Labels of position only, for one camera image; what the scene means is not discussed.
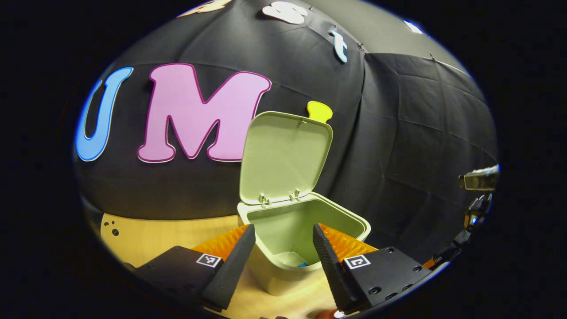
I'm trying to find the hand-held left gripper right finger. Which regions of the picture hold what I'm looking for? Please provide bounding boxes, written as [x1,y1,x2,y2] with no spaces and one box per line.
[313,223,432,313]

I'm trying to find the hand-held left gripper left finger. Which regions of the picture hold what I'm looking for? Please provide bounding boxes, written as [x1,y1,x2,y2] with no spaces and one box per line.
[122,224,256,311]

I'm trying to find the red pop can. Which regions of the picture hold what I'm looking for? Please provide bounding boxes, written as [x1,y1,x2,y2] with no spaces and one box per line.
[315,309,355,319]

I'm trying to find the green desktop garbage bin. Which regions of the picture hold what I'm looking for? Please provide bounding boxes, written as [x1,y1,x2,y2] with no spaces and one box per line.
[237,111,372,296]

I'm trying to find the wooden desktop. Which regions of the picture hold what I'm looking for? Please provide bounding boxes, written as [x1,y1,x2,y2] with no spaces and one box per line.
[100,213,355,319]

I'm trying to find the black backdrop cloth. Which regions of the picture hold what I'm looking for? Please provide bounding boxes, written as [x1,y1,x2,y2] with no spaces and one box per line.
[73,0,500,266]

